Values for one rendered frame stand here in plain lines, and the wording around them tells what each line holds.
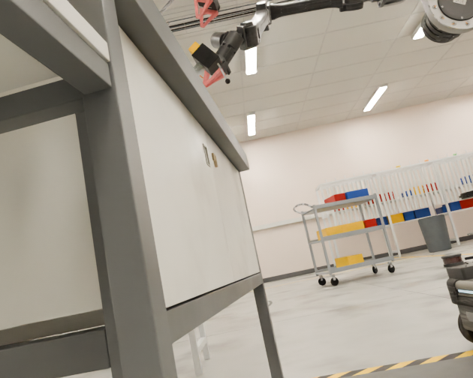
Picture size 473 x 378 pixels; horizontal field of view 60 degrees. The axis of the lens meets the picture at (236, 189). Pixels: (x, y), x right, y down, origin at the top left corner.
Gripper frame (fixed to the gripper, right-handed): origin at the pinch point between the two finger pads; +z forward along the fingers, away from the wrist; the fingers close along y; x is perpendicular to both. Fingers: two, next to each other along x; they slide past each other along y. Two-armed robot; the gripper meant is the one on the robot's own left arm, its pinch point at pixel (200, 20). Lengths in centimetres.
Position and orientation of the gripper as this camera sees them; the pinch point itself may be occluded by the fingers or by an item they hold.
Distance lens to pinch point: 155.3
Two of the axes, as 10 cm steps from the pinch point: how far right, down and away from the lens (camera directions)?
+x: 9.3, 2.6, -2.4
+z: -2.9, 9.5, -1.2
